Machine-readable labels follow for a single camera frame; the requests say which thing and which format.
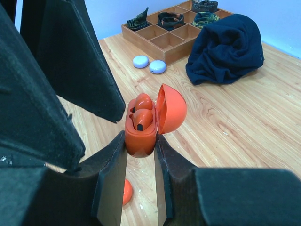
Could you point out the purple charging case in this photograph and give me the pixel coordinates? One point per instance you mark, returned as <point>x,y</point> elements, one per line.
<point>140,61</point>
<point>157,67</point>

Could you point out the black rolled belt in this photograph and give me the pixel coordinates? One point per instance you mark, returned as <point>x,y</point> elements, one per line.
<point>204,6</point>
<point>170,20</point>

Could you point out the black rolled belt middle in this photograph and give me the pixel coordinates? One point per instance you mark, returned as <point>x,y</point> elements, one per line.
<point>170,20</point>

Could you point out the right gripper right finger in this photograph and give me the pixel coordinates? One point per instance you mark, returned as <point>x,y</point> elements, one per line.
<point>191,196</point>

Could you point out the orange earbud charging case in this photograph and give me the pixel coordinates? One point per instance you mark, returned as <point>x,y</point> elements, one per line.
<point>128,191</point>

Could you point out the orange earbud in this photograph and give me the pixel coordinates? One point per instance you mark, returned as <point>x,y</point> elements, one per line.
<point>142,119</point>
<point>143,101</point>

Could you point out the green patterned rolled belt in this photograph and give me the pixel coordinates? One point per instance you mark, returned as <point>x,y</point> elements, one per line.
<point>203,19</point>

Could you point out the dark folded belt bottom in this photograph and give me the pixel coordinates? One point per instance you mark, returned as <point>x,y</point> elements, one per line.
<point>139,22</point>

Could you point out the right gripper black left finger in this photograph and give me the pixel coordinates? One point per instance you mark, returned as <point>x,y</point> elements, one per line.
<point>32,194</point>

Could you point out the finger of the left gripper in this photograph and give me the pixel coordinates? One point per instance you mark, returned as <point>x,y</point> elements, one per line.
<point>60,35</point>
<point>32,119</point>

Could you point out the dark blue cloth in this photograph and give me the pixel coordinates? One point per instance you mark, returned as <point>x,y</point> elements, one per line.
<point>225,51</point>

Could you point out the black rolled belt top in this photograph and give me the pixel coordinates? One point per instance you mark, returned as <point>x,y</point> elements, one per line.
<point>204,6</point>

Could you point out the wooden compartment tray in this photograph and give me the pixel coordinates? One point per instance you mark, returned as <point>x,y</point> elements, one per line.
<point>161,44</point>

